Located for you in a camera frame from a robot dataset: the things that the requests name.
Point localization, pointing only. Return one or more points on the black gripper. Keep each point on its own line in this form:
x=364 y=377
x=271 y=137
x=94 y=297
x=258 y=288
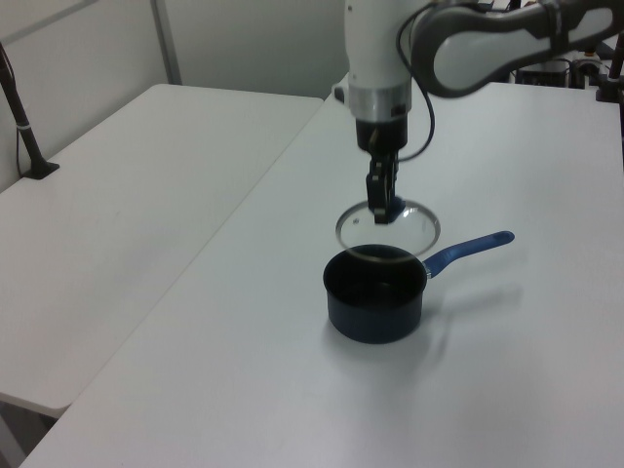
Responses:
x=382 y=131

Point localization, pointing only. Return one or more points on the glass lid with blue knob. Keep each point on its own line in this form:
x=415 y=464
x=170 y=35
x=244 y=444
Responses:
x=414 y=229

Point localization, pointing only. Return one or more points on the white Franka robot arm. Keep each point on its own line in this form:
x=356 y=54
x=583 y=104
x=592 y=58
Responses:
x=370 y=49

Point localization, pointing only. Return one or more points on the grey equipment box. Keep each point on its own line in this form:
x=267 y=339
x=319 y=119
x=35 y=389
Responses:
x=543 y=74

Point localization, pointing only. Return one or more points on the black stand with clamp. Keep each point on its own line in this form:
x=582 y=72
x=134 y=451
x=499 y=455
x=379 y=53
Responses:
x=612 y=78

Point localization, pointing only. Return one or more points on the white side table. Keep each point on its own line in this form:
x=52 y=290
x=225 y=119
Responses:
x=122 y=219

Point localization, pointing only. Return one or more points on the grey metal frame post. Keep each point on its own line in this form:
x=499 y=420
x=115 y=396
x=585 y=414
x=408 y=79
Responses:
x=166 y=39

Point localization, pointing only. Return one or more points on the black clamped camera pole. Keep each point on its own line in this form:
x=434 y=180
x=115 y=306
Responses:
x=24 y=131

